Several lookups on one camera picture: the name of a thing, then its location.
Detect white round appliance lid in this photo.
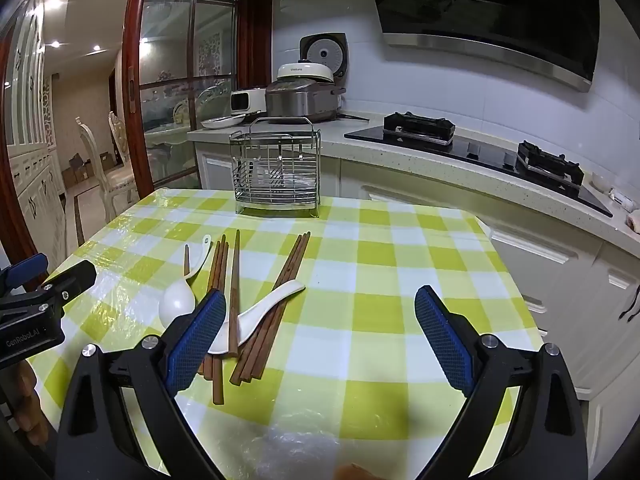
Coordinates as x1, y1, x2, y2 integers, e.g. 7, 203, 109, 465
276, 62, 335, 86

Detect pile of wooden chopsticks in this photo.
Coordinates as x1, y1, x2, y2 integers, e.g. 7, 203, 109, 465
182, 230, 312, 406

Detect black burner grate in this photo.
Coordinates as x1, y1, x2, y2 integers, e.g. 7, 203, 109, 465
516, 140, 585, 188
384, 111, 456, 146

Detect white kitchen counter cabinets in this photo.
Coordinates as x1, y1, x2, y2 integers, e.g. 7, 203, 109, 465
187, 110, 640, 480

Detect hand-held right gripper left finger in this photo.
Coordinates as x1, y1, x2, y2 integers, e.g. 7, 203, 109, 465
54, 288, 228, 480

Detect red framed glass sliding door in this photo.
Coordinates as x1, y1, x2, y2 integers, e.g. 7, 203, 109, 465
122, 0, 273, 196

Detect black glass range hood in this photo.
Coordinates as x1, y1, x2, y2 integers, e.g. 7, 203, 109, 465
362, 0, 601, 93

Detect white carved dining chair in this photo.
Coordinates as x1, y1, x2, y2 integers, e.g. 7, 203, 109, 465
108, 111, 140, 206
76, 116, 110, 211

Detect white ceramic spoon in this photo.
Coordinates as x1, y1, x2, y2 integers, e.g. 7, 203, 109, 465
158, 234, 213, 330
206, 280, 306, 356

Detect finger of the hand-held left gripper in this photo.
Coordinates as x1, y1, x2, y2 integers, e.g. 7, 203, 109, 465
37, 260, 98, 311
0, 254, 49, 291

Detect green checkered tablecloth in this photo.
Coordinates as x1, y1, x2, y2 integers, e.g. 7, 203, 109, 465
25, 187, 546, 480

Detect open silver rice cooker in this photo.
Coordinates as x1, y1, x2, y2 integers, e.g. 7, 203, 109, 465
265, 32, 347, 123

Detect metal wire utensil rack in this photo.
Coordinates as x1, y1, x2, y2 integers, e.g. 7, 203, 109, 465
229, 116, 322, 218

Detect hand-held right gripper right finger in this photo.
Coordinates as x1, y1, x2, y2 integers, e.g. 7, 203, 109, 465
414, 285, 590, 480

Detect white plate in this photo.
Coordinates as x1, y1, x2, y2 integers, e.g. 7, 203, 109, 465
201, 114, 247, 130

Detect small white oven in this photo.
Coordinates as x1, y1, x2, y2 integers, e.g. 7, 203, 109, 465
230, 87, 267, 115

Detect black glass gas stove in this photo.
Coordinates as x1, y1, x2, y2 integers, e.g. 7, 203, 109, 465
344, 111, 615, 218

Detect person's left hand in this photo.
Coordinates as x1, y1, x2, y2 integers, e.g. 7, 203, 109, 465
11, 362, 53, 447

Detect white display cabinet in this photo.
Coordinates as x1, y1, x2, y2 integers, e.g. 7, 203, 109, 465
0, 0, 68, 281

